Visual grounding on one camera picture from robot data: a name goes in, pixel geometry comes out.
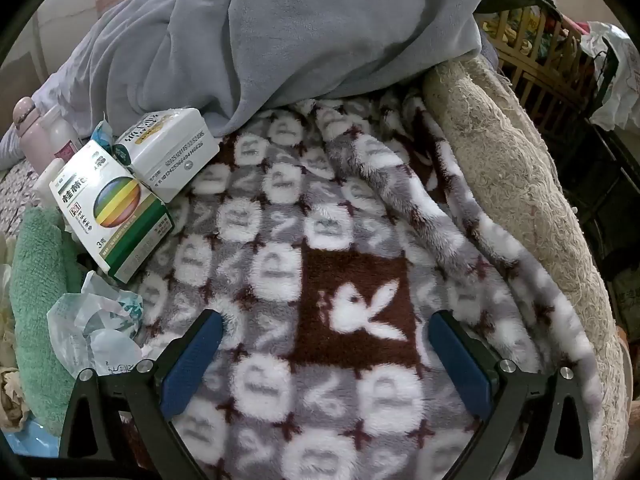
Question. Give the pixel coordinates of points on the wooden crib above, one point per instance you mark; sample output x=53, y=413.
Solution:
x=530, y=60

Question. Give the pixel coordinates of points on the white plastic bag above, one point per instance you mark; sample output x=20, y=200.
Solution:
x=615, y=60

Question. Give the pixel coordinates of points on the pink thermos bottle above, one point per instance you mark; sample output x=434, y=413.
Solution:
x=32, y=135

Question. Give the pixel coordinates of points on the small white bottle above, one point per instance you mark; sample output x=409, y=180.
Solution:
x=47, y=180

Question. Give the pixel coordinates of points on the crumpled cream tissue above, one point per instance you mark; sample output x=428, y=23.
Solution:
x=12, y=395

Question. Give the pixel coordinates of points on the grey fleece blanket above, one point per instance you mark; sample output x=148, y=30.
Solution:
x=300, y=35

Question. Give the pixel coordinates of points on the white pink-label medicine bottle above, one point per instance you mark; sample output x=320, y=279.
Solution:
x=60, y=135

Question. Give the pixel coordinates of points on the green towel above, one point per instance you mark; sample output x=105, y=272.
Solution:
x=40, y=285

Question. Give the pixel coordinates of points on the crumpled clear plastic bag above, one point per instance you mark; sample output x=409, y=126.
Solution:
x=95, y=320

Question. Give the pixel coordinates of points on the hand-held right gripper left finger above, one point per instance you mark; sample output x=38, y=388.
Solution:
x=192, y=365

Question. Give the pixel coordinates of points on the green rainbow medicine box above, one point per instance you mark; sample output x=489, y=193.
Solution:
x=110, y=205

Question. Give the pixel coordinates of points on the blue plastic item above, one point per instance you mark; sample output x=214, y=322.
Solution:
x=30, y=442

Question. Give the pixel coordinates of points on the printed fleece blanket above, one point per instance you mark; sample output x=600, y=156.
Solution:
x=350, y=210

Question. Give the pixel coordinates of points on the white medicine box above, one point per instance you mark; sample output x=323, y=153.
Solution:
x=170, y=150

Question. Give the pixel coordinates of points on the small blue packet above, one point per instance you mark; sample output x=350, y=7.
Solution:
x=102, y=135

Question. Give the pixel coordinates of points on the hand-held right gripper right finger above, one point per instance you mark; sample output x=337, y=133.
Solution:
x=460, y=365

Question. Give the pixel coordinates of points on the beige fuzzy blanket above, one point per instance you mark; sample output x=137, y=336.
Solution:
x=525, y=185

